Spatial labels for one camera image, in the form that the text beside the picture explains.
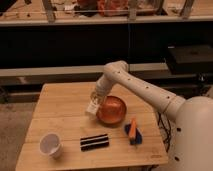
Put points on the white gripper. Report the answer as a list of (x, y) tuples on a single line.
[(103, 86)]

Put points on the clear bottle with white label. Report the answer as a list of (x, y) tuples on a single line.
[(94, 104)]

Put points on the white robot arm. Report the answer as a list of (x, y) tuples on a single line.
[(193, 146)]

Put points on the orange ceramic bowl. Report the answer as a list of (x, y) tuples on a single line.
[(112, 110)]

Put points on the orange carrot toy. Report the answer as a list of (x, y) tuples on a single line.
[(133, 127)]

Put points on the black striped rectangular block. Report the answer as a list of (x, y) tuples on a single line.
[(94, 142)]

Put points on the wooden table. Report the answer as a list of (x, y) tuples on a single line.
[(61, 109)]

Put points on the white plastic cup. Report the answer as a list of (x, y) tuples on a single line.
[(50, 145)]

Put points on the black box on shelf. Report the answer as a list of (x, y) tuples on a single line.
[(194, 59)]

